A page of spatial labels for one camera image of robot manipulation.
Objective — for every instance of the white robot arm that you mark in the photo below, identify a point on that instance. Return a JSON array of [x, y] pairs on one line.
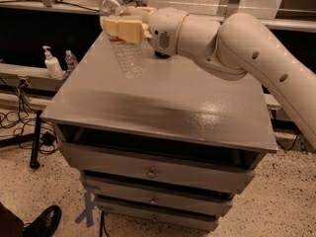
[[229, 50]]

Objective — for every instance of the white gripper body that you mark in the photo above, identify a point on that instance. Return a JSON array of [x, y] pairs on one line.
[[164, 30]]

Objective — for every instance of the clear plastic water bottle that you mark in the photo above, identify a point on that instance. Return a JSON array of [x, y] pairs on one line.
[[128, 54]]

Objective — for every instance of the metal railing frame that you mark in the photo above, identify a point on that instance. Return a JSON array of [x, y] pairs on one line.
[[264, 10]]

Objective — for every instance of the blue soda can upright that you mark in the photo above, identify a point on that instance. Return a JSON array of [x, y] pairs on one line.
[[162, 55]]

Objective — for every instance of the black leather shoe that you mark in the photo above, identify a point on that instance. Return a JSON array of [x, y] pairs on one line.
[[45, 225]]

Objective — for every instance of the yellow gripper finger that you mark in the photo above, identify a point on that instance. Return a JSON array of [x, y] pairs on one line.
[[128, 30], [141, 13]]

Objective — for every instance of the bottom grey drawer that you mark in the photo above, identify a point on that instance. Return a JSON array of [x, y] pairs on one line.
[[157, 213]]

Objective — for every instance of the grey drawer cabinet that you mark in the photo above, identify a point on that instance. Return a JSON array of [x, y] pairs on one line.
[[173, 110]]

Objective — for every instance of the small clear bottle on shelf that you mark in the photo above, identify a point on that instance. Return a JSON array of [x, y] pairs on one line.
[[71, 60]]

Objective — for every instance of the black stand leg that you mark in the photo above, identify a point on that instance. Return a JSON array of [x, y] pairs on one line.
[[34, 163]]

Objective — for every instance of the white pump dispenser bottle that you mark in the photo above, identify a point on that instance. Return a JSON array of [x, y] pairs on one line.
[[52, 64]]

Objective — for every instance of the top grey drawer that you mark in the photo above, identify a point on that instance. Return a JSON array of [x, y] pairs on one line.
[[156, 169]]

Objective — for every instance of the grey drawer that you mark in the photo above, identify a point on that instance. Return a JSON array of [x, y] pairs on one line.
[[113, 189], [156, 169], [157, 213]]

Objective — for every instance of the blue tape cross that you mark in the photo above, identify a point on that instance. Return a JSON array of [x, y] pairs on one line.
[[87, 212]]

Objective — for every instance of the middle grey drawer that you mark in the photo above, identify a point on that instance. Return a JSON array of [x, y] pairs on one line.
[[113, 189]]

